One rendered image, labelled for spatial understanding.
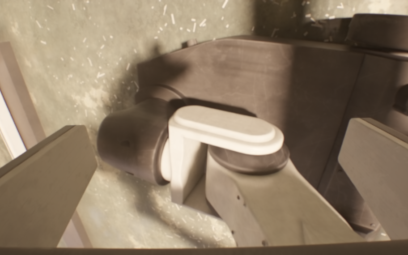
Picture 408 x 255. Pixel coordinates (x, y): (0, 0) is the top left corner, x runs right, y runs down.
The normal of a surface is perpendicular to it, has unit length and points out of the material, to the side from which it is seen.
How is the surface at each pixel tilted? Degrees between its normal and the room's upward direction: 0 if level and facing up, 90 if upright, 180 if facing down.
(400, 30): 24
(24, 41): 0
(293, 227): 90
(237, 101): 0
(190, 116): 90
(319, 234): 115
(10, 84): 0
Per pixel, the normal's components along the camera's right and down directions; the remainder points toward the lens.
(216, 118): 0.04, -0.89
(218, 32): -0.40, 0.40
